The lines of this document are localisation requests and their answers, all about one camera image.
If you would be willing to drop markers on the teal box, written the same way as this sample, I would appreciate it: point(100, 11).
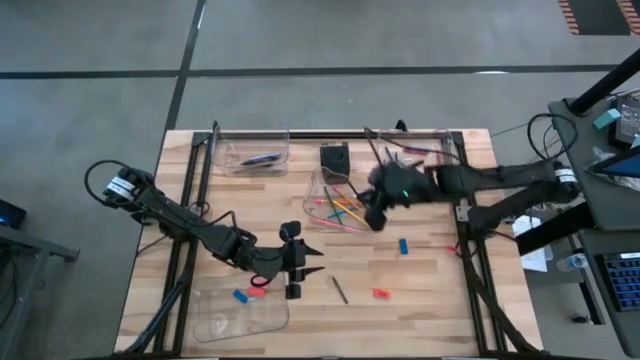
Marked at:
point(607, 119)

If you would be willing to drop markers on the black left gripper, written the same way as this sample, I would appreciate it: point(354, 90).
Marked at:
point(292, 257)

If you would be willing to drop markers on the dark grey side desk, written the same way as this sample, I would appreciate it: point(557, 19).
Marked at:
point(565, 130)

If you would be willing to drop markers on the white paper sheet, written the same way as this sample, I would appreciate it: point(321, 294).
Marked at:
point(535, 257)

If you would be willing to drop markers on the orange pencil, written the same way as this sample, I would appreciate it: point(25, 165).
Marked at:
point(322, 201)
point(345, 196)

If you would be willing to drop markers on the yellow pencil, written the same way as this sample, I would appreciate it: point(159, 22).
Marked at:
point(352, 212)

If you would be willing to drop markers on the grey metal desk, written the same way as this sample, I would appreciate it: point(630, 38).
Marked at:
point(30, 250)

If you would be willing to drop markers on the dark pencil with red end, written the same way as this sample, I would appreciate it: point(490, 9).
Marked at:
point(334, 206)

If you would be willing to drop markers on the silver metal base bracket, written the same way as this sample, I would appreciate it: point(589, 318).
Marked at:
point(462, 212)

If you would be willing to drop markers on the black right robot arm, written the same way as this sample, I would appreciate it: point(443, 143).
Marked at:
point(500, 177)

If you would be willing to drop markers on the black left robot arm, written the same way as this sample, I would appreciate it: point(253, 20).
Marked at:
point(170, 215)

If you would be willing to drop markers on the black plastic device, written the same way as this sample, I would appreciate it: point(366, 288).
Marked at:
point(334, 157)

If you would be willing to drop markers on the black pole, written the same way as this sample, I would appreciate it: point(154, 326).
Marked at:
point(605, 82)

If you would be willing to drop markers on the blue pencil with red end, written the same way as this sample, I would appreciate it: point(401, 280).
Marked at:
point(336, 214)

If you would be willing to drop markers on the pink eraser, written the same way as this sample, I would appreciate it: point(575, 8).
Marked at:
point(261, 291)

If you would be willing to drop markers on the small black floor object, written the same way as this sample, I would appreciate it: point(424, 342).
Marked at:
point(581, 318)

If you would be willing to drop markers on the black labelled box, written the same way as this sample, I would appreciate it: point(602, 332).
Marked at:
point(627, 120)

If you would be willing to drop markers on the dark blue pen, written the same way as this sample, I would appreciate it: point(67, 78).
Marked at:
point(260, 159)

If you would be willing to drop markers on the clear plastic bin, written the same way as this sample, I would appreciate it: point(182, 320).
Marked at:
point(390, 145)
point(225, 320)
point(225, 150)
point(312, 210)

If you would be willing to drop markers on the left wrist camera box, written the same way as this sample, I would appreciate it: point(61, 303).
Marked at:
point(290, 231)

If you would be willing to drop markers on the blue eraser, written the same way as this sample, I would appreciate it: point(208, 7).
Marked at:
point(240, 296)
point(403, 246)

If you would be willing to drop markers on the laptop with blue screen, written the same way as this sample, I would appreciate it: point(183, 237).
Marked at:
point(622, 167)

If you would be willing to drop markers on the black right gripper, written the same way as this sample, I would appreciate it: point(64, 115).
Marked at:
point(400, 187)

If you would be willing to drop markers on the clear water bottle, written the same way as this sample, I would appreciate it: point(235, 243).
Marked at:
point(572, 262)

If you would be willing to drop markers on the orange eraser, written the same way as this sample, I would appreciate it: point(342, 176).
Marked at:
point(381, 294)

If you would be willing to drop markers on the black device with blue light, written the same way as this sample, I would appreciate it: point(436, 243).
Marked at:
point(11, 215)

